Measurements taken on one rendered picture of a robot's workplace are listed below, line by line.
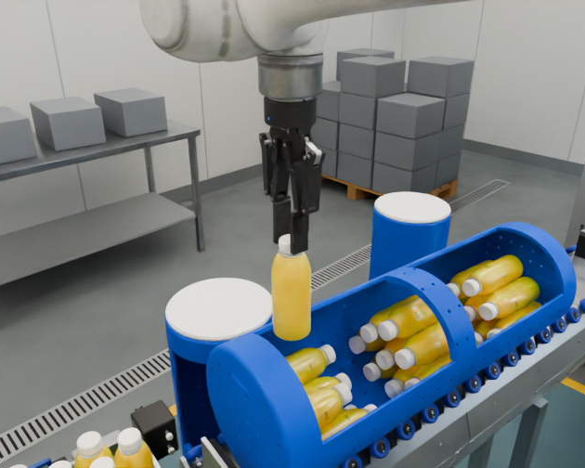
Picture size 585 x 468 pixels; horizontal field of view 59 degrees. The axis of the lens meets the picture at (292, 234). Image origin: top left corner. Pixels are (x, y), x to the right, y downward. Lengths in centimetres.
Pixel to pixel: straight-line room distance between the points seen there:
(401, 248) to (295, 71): 129
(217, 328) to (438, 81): 354
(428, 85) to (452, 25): 185
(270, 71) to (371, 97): 371
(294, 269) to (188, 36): 42
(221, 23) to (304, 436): 61
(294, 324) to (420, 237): 108
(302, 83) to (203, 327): 75
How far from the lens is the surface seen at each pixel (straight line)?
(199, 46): 55
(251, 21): 54
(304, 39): 69
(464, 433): 133
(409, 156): 429
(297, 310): 86
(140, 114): 349
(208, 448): 100
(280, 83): 71
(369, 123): 445
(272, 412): 85
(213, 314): 134
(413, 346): 112
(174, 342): 134
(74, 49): 409
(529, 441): 192
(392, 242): 192
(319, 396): 97
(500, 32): 608
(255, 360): 88
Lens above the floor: 179
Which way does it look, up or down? 26 degrees down
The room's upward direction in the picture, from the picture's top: straight up
